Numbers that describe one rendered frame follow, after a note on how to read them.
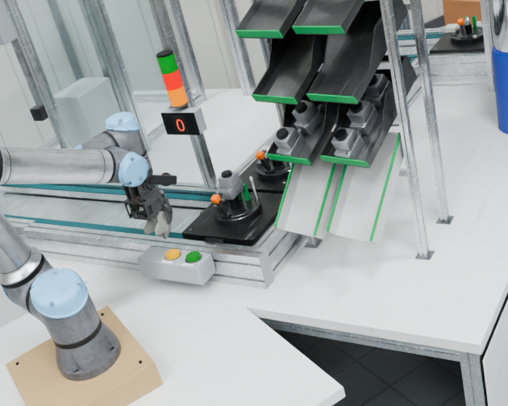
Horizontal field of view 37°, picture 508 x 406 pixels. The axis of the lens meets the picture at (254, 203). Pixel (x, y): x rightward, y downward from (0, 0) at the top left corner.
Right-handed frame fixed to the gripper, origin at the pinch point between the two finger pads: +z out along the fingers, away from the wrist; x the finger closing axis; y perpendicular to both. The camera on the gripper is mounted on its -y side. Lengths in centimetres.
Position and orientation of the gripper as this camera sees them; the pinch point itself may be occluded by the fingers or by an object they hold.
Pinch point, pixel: (165, 232)
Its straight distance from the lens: 204.1
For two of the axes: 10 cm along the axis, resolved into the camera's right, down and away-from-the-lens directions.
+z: 2.3, 8.5, 4.7
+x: 8.4, 0.6, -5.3
